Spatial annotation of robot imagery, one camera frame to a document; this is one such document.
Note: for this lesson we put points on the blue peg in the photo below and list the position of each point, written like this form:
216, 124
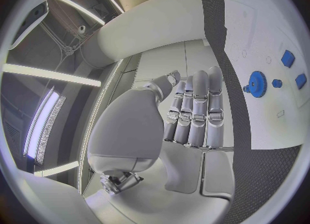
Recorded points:
276, 83
246, 88

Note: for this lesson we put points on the blue block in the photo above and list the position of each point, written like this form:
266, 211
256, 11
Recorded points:
301, 81
288, 58

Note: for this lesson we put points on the blue gear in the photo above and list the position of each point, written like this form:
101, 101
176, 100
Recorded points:
257, 84

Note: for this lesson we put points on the white task board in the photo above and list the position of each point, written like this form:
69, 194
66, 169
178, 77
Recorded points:
266, 33

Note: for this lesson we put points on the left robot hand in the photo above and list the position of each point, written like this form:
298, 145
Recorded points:
135, 130

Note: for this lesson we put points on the glowing light bar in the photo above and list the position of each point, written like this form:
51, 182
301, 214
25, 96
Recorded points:
42, 127

